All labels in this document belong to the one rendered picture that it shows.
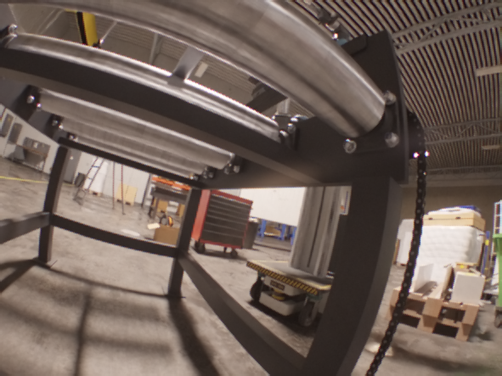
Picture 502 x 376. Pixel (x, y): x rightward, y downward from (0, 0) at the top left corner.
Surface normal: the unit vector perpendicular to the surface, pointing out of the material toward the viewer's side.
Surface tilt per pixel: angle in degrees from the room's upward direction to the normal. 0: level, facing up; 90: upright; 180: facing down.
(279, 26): 121
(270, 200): 90
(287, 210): 90
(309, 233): 90
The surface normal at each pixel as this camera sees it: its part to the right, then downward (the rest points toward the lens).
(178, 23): -0.15, 0.95
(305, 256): -0.72, -0.27
